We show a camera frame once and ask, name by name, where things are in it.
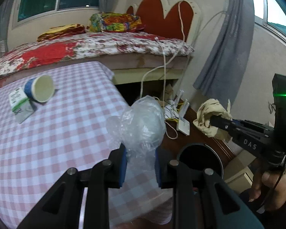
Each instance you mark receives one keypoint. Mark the clear plastic bag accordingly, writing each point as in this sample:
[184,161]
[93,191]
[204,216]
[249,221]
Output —
[143,124]

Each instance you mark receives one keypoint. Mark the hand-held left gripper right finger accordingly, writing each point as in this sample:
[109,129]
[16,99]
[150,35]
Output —
[158,169]

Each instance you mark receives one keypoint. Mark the long grey curtain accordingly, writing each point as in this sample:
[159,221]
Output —
[228,40]

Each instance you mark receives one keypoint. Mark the beige cloth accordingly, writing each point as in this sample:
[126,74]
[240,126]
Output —
[205,114]

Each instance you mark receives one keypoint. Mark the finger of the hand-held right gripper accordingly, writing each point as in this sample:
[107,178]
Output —
[220,122]

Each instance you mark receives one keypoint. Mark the folded red yellow blanket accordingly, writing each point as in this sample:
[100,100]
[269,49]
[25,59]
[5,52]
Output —
[62,31]

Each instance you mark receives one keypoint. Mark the black trash bin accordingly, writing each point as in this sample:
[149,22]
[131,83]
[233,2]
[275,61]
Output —
[197,155]

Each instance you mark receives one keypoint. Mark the bed with floral quilt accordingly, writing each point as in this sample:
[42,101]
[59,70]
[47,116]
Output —
[109,45]

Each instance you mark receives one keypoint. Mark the bed with pink mattress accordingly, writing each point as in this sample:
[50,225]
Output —
[145,60]

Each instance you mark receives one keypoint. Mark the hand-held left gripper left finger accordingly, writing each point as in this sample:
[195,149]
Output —
[122,169]

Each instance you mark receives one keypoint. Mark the green and white small box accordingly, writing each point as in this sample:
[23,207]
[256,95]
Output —
[17,100]

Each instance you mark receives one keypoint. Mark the colourful patterned pillow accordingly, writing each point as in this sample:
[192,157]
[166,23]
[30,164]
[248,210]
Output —
[114,21]

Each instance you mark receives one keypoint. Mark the white router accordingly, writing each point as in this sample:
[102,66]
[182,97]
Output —
[184,127]

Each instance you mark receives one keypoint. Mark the brown wooden nightstand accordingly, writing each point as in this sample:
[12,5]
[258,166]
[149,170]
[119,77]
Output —
[195,137]

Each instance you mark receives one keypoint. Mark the pink checked tablecloth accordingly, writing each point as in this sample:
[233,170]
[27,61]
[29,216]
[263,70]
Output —
[73,124]

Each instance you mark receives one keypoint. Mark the side window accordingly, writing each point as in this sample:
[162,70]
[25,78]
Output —
[276,12]

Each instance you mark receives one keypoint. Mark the person's right hand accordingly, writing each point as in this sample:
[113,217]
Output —
[274,188]

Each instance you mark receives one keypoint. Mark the red heart-shaped headboard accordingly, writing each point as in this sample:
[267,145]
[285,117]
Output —
[155,12]

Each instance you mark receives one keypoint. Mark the blue paper cup white inside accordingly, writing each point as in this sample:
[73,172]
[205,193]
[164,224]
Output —
[28,88]

